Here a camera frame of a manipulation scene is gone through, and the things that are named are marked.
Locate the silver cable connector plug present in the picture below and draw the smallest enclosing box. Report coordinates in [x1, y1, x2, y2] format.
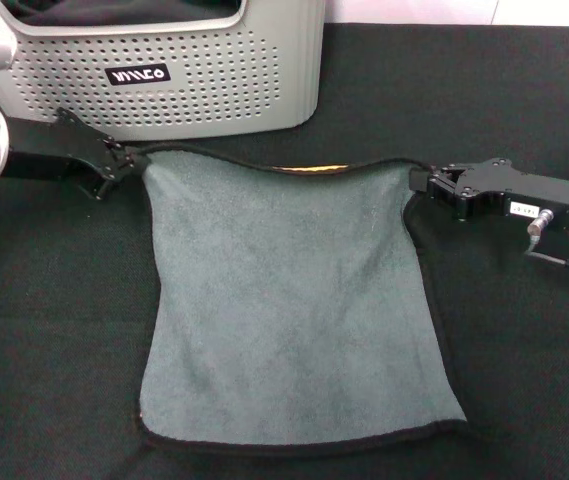
[525, 208, 556, 237]

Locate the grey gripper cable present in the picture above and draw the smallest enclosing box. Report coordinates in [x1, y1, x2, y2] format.
[522, 230, 569, 277]

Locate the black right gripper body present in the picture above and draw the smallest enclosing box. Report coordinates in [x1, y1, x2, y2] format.
[426, 156, 569, 236]

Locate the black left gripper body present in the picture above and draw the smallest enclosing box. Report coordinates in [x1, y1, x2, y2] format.
[3, 106, 116, 200]

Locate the grey yellow towel black edge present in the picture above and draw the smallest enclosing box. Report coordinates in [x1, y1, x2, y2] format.
[133, 142, 471, 459]

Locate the black tablecloth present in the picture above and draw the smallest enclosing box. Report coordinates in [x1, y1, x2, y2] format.
[0, 22, 569, 480]

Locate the grey perforated storage box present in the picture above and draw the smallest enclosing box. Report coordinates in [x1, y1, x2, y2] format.
[0, 0, 326, 143]

